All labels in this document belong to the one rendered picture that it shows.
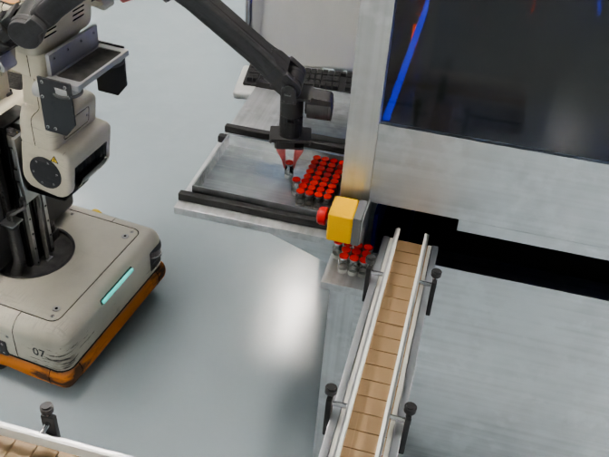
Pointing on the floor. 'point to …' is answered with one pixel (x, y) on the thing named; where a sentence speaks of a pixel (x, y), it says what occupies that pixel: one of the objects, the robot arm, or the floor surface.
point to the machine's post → (357, 172)
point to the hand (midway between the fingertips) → (289, 164)
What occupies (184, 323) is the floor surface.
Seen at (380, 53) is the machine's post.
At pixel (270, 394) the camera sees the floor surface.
